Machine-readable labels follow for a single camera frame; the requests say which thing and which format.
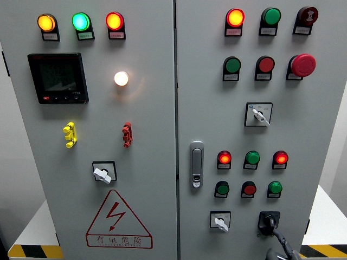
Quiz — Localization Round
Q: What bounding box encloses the small yellow handle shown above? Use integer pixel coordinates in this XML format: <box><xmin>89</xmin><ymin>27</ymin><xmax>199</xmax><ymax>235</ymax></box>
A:
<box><xmin>62</xmin><ymin>121</ymin><xmax>78</xmax><ymax>149</ymax></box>

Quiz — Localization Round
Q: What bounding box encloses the small green lamp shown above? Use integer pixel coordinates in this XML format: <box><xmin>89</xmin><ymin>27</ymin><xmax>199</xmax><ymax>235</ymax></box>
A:
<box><xmin>245</xmin><ymin>150</ymin><xmax>261</xmax><ymax>165</ymax></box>

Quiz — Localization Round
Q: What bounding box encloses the black yellow striped tape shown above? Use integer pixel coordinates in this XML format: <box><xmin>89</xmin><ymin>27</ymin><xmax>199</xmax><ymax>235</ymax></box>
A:
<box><xmin>299</xmin><ymin>244</ymin><xmax>347</xmax><ymax>259</ymax></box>
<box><xmin>7</xmin><ymin>244</ymin><xmax>65</xmax><ymax>259</ymax></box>

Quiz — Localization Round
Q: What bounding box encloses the cabinet door with warning triangle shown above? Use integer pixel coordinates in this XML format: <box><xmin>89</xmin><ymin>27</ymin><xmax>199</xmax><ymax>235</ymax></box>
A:
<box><xmin>0</xmin><ymin>0</ymin><xmax>178</xmax><ymax>260</ymax></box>

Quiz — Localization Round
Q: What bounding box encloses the turn switch black handle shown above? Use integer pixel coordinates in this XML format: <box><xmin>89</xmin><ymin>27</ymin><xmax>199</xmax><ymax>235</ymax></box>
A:
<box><xmin>257</xmin><ymin>211</ymin><xmax>281</xmax><ymax>238</ymax></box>

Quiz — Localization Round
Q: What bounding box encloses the large red-orange lit lamp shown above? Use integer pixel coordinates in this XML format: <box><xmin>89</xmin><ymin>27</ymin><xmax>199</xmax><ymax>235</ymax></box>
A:
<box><xmin>105</xmin><ymin>11</ymin><xmax>125</xmax><ymax>31</ymax></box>
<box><xmin>226</xmin><ymin>8</ymin><xmax>246</xmax><ymax>29</ymax></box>

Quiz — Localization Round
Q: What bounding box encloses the turn switch broad white handle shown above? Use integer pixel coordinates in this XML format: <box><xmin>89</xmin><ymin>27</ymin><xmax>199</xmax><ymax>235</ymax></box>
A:
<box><xmin>92</xmin><ymin>160</ymin><xmax>118</xmax><ymax>185</ymax></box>

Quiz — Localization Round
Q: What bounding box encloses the red warning triangle sticker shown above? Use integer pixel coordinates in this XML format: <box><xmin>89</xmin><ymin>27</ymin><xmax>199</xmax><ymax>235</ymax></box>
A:
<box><xmin>85</xmin><ymin>189</ymin><xmax>153</xmax><ymax>249</ymax></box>

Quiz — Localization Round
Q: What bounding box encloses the large red push button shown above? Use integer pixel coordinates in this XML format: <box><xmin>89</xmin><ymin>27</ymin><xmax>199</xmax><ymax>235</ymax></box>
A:
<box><xmin>255</xmin><ymin>55</ymin><xmax>275</xmax><ymax>74</ymax></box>

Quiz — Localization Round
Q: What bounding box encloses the small red lit lamp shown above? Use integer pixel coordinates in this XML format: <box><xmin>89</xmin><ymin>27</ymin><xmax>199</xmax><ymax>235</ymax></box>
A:
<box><xmin>273</xmin><ymin>150</ymin><xmax>290</xmax><ymax>165</ymax></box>
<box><xmin>217</xmin><ymin>150</ymin><xmax>233</xmax><ymax>165</ymax></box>

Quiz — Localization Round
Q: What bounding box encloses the large red stop button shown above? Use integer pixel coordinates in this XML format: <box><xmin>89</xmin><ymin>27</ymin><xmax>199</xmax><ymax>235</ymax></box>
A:
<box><xmin>287</xmin><ymin>53</ymin><xmax>317</xmax><ymax>78</ymax></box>

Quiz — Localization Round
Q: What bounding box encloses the cabinet door with silver lock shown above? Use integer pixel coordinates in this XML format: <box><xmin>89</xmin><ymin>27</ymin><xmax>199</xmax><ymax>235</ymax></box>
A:
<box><xmin>175</xmin><ymin>0</ymin><xmax>347</xmax><ymax>260</ymax></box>

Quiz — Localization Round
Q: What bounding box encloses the large green push button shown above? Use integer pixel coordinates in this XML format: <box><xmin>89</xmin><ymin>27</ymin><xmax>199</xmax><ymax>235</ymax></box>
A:
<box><xmin>223</xmin><ymin>56</ymin><xmax>242</xmax><ymax>74</ymax></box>

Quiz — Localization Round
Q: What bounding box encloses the small turn switch white handle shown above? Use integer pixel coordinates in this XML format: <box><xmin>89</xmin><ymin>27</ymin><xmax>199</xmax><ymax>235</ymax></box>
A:
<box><xmin>209</xmin><ymin>211</ymin><xmax>232</xmax><ymax>233</ymax></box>

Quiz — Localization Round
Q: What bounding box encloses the dark red buzzer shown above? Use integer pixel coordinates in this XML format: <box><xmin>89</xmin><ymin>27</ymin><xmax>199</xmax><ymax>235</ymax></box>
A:
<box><xmin>296</xmin><ymin>6</ymin><xmax>319</xmax><ymax>28</ymax></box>

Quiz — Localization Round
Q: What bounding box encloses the large green lit lamp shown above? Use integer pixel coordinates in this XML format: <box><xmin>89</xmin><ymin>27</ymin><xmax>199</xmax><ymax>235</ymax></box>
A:
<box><xmin>72</xmin><ymin>12</ymin><xmax>93</xmax><ymax>32</ymax></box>

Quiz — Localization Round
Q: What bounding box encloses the white lit lamp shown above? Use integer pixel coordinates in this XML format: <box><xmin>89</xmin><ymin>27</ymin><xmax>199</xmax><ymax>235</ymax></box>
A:
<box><xmin>113</xmin><ymin>71</ymin><xmax>130</xmax><ymax>87</ymax></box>

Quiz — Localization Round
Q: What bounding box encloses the turn switch slim white handle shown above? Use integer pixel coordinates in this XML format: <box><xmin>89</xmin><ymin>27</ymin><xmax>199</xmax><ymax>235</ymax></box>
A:
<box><xmin>244</xmin><ymin>102</ymin><xmax>273</xmax><ymax>128</ymax></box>

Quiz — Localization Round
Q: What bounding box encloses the large yellow lit lamp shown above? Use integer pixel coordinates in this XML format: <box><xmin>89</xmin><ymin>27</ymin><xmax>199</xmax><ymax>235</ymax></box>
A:
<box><xmin>37</xmin><ymin>13</ymin><xmax>57</xmax><ymax>33</ymax></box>

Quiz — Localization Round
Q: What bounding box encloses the small red handle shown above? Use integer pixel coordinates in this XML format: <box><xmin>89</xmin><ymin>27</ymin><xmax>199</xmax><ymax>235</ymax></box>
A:
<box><xmin>121</xmin><ymin>121</ymin><xmax>133</xmax><ymax>148</ymax></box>

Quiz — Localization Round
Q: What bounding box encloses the small red push button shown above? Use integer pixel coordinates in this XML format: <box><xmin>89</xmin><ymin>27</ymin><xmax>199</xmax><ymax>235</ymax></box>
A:
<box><xmin>241</xmin><ymin>181</ymin><xmax>258</xmax><ymax>196</ymax></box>

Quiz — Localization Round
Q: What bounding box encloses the black display meter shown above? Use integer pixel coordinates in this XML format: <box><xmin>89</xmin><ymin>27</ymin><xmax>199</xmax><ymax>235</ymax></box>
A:
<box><xmin>27</xmin><ymin>53</ymin><xmax>89</xmax><ymax>105</ymax></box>

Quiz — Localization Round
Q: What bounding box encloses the large green unlit lamp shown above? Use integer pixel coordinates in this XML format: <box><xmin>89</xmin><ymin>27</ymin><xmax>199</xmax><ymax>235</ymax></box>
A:
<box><xmin>260</xmin><ymin>7</ymin><xmax>282</xmax><ymax>28</ymax></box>

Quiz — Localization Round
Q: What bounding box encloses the silver door lock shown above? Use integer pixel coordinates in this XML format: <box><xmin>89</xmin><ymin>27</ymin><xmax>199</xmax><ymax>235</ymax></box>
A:
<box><xmin>189</xmin><ymin>141</ymin><xmax>204</xmax><ymax>190</ymax></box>

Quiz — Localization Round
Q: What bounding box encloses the small bright green push button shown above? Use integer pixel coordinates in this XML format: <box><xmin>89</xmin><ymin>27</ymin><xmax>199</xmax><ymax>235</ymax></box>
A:
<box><xmin>267</xmin><ymin>181</ymin><xmax>283</xmax><ymax>195</ymax></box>

